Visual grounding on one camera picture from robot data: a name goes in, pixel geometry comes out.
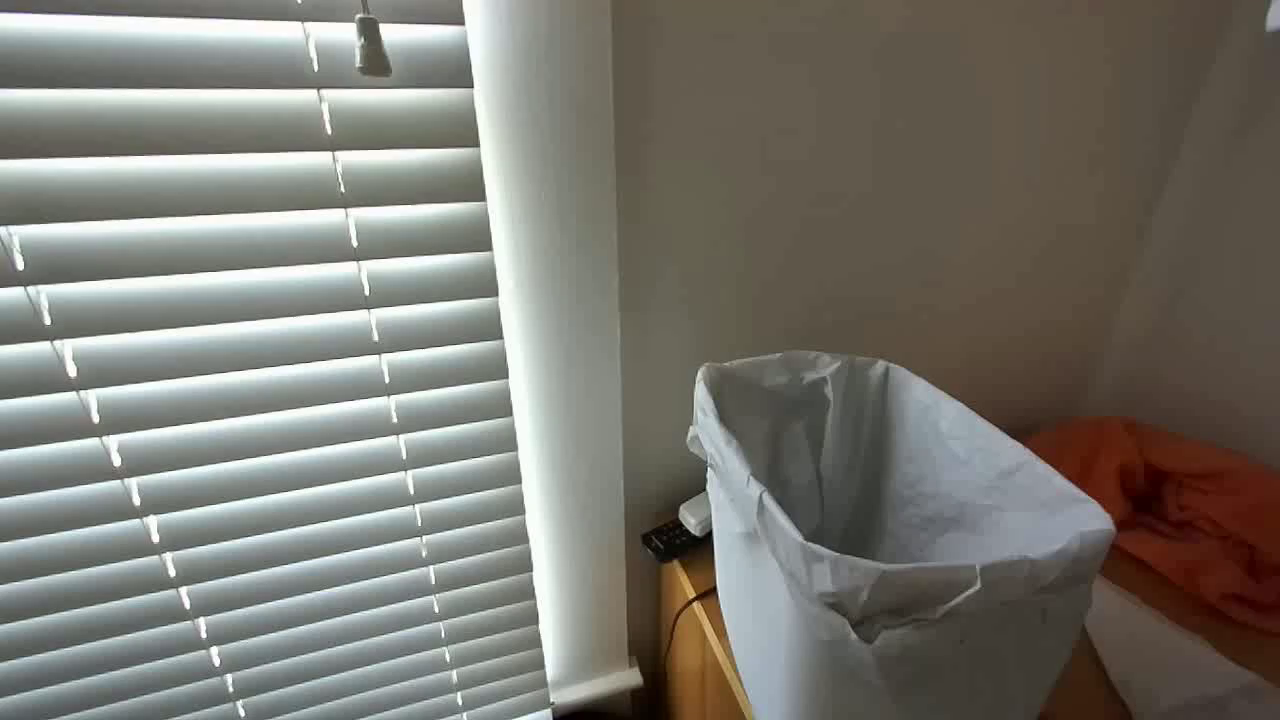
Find white plastic bin liner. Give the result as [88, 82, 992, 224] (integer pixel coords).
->
[684, 348, 1122, 650]

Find thin dark cable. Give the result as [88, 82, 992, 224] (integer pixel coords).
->
[662, 580, 721, 672]

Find grey blind cord tassel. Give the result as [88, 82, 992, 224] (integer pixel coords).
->
[349, 6, 398, 82]

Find white sheet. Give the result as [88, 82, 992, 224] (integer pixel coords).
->
[1086, 571, 1280, 720]

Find small black device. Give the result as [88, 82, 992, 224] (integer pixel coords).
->
[640, 522, 700, 566]

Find orange crumpled cloth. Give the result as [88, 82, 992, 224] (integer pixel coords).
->
[1024, 417, 1280, 642]

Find light wooden cabinet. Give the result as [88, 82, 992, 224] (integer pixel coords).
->
[651, 540, 1140, 720]

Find white window frame trim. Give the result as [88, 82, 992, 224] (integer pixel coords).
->
[455, 0, 648, 720]

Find white slatted window blinds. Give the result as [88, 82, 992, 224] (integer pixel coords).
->
[0, 0, 558, 720]

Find small white plug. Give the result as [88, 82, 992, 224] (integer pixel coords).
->
[672, 488, 718, 544]

